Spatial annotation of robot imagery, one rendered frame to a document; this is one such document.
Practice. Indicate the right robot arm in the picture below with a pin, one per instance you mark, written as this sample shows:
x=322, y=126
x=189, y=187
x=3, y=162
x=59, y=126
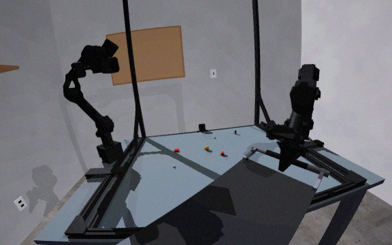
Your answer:
x=104, y=124

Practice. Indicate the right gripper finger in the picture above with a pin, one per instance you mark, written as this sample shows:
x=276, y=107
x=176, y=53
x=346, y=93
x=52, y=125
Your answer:
x=109, y=67
x=78, y=67

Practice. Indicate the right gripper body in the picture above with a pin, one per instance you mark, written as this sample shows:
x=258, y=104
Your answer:
x=95, y=65

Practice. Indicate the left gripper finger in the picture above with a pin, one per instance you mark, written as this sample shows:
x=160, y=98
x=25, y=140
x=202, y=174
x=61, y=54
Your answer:
x=296, y=157
x=287, y=153

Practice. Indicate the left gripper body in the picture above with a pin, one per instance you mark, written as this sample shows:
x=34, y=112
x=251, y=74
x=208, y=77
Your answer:
x=300, y=125

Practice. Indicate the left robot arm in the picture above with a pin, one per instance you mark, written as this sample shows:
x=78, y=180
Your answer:
x=302, y=98

